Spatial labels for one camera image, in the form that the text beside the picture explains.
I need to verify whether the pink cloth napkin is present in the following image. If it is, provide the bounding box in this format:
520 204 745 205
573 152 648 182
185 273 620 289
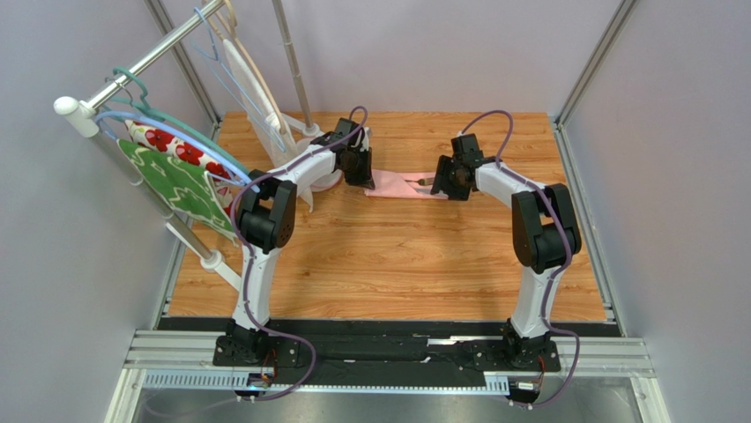
364 170 448 200

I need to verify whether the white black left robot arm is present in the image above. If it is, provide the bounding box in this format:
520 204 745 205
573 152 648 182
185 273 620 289
226 118 375 360

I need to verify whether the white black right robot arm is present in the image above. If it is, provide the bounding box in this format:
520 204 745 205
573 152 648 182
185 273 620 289
431 134 582 368

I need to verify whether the beige hanger with white cloth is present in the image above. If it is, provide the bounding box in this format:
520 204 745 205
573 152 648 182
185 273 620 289
202 0 315 213

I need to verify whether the light blue thin hanger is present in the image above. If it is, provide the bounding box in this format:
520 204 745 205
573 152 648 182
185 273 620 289
192 7 296 160

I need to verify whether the green patterned cloth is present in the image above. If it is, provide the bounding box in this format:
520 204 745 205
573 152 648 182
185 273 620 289
117 139 236 241

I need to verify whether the metal clothes rack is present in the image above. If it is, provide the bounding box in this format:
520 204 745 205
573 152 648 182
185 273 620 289
53 0 323 292

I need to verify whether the blue plastic hanger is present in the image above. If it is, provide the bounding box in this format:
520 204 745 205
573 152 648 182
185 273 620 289
93 110 261 192

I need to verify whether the red floral white cloth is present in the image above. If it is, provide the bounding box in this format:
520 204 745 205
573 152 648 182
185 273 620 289
124 119 232 215

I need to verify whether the teal plastic hanger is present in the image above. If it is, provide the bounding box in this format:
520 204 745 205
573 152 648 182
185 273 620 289
111 67 249 174

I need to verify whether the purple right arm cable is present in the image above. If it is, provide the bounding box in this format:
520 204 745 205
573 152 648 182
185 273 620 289
460 110 582 410

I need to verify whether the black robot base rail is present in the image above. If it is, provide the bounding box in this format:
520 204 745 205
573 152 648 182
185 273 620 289
212 319 561 388

